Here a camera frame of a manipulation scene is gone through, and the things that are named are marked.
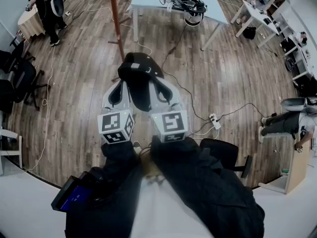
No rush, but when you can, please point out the black floor cable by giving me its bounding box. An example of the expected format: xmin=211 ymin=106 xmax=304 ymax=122
xmin=161 ymin=23 xmax=278 ymax=136

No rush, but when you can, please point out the white rectangular table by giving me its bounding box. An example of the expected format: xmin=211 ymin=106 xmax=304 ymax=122
xmin=129 ymin=0 xmax=229 ymax=52

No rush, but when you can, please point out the pile of black wearable gear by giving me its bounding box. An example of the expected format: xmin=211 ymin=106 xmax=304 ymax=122
xmin=150 ymin=0 xmax=208 ymax=27

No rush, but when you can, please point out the black office chair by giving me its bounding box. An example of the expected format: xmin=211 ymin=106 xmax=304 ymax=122
xmin=199 ymin=138 xmax=254 ymax=179
xmin=9 ymin=39 xmax=37 ymax=68
xmin=11 ymin=60 xmax=52 ymax=112
xmin=0 ymin=79 xmax=17 ymax=114

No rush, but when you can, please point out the light wooden cabinet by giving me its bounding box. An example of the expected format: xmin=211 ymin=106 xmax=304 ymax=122
xmin=257 ymin=137 xmax=313 ymax=195

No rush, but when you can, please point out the person's right forearm black sleeve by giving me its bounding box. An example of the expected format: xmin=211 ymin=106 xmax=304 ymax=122
xmin=149 ymin=135 xmax=266 ymax=238

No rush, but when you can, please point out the person's white shirt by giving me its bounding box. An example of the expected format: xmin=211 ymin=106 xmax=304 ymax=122
xmin=128 ymin=176 xmax=215 ymax=238

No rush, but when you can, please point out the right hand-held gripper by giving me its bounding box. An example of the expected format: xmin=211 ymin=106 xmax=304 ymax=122
xmin=148 ymin=77 xmax=189 ymax=143

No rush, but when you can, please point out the person's left forearm black sleeve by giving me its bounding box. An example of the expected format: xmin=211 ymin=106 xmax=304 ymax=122
xmin=64 ymin=140 xmax=144 ymax=238

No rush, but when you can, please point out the black device with blue screen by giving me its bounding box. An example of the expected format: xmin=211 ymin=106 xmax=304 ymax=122
xmin=51 ymin=171 xmax=96 ymax=213

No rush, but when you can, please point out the brown wooden coat rack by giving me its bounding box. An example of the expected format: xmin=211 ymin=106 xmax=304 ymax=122
xmin=107 ymin=0 xmax=132 ymax=82

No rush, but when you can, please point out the white power strip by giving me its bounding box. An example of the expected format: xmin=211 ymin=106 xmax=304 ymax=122
xmin=209 ymin=113 xmax=222 ymax=130

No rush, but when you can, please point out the white side shelf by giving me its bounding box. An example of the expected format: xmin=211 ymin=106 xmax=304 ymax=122
xmin=0 ymin=128 xmax=23 ymax=170

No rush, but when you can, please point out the black cap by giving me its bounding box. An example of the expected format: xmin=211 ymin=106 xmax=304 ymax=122
xmin=117 ymin=52 xmax=165 ymax=113

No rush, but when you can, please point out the white floor cable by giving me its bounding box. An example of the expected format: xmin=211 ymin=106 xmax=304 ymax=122
xmin=25 ymin=45 xmax=55 ymax=173

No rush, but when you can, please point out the white desk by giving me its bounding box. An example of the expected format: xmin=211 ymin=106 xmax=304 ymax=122
xmin=230 ymin=0 xmax=281 ymax=49
xmin=284 ymin=31 xmax=317 ymax=82

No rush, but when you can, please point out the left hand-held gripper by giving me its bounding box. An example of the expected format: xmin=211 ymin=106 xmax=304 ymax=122
xmin=97 ymin=79 xmax=136 ymax=145

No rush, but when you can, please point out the round table with beige cloth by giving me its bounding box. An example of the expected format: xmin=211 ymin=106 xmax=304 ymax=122
xmin=17 ymin=5 xmax=47 ymax=42

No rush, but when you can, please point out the black bag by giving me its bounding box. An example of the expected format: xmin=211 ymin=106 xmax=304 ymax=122
xmin=242 ymin=26 xmax=257 ymax=40

